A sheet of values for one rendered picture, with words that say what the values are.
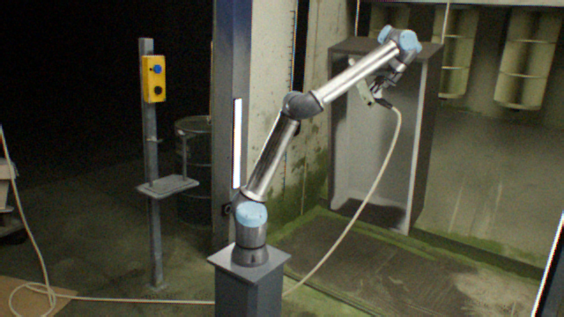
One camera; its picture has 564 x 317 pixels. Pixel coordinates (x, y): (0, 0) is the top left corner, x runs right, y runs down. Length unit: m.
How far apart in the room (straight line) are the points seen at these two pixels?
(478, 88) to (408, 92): 1.20
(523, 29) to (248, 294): 2.62
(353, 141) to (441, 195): 1.02
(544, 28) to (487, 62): 0.60
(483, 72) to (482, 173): 0.86
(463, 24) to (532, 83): 0.67
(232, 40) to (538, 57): 2.15
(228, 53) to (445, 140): 2.12
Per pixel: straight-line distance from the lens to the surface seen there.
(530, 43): 3.51
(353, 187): 3.36
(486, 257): 3.70
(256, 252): 2.06
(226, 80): 2.74
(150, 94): 2.48
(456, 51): 3.62
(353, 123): 3.10
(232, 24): 2.69
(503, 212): 3.73
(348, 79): 1.95
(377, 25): 3.82
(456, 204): 3.76
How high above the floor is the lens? 1.79
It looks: 19 degrees down
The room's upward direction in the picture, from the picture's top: 3 degrees clockwise
